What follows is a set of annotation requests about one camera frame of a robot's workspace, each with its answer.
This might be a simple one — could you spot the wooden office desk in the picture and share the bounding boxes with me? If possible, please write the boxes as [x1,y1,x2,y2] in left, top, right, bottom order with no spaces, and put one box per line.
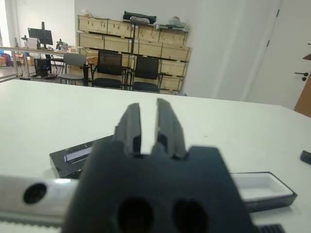
[0,45,78,78]

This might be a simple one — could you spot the brown wooden panel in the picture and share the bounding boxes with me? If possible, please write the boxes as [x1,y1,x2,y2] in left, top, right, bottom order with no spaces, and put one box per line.
[293,52,311,119]

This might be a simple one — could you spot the black computer monitor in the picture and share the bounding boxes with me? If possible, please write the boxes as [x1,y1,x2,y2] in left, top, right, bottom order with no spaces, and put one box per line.
[27,21,54,50]

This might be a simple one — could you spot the black mesh office chair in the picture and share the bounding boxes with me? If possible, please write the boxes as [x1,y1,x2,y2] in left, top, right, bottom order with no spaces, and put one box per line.
[91,50,124,89]
[132,56,161,94]

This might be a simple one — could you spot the grey office chair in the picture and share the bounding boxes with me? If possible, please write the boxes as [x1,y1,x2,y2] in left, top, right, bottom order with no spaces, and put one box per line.
[57,53,88,86]

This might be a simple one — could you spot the white door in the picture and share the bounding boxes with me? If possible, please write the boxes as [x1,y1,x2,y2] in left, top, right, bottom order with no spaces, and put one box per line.
[245,0,311,112]

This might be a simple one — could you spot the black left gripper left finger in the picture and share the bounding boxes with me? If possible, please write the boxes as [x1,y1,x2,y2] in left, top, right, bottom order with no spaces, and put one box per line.
[114,103,142,155]

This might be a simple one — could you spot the black bag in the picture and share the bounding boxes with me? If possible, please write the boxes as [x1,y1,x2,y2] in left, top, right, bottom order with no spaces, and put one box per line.
[122,10,157,25]

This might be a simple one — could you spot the wooden crate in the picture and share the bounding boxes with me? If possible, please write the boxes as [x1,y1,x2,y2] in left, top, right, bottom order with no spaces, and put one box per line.
[135,24,161,42]
[76,33,105,49]
[132,38,163,58]
[159,29,190,47]
[77,15,108,34]
[103,35,134,53]
[79,48,99,64]
[159,59,190,78]
[159,75,185,92]
[107,19,136,39]
[161,43,192,63]

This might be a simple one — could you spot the black slim camera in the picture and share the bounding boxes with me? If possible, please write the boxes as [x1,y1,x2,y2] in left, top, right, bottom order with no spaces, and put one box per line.
[300,150,311,166]

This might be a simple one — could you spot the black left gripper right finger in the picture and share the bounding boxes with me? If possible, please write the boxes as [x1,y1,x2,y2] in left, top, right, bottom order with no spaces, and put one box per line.
[152,98,188,161]

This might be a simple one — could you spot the black door handle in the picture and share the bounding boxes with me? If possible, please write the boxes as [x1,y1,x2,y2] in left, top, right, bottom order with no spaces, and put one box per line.
[294,71,310,82]

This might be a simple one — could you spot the black box lid purple print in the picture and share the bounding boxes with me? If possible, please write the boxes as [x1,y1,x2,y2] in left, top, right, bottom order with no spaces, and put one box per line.
[50,135,117,179]

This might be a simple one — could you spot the black computer tower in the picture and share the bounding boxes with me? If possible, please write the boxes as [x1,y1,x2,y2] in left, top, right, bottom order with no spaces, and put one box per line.
[35,58,52,78]

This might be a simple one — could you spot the pile of packaging material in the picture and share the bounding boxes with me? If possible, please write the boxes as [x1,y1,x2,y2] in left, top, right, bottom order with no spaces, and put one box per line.
[155,16,190,32]

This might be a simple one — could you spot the black box base white insert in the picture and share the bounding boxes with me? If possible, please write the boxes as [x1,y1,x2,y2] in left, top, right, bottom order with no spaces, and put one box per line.
[229,171,297,212]

